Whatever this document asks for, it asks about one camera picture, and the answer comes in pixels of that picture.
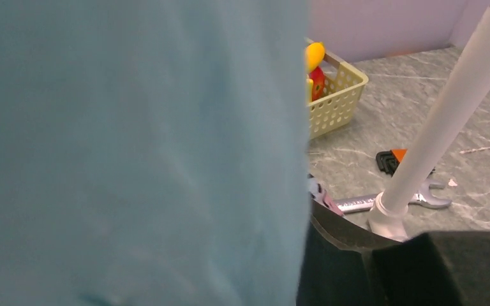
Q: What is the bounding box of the light blue plastic bag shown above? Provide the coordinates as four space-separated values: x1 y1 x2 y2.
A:
0 1 311 305

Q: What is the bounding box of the small red fake fruit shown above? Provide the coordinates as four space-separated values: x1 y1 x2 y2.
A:
308 66 325 101

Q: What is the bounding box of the yellow fake banana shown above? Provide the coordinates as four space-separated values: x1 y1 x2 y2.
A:
304 42 325 73

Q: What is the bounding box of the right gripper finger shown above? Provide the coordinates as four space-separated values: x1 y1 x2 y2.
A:
296 202 490 305

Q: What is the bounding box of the white PVC pipe frame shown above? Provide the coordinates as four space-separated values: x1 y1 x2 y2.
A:
368 5 490 242

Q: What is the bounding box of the pale green fruit basket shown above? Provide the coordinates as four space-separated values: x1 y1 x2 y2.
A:
305 38 369 140

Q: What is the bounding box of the silver wrench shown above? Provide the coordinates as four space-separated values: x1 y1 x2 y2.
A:
334 178 452 214

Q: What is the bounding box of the small orange black object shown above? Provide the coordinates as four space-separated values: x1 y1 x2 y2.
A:
375 149 436 177

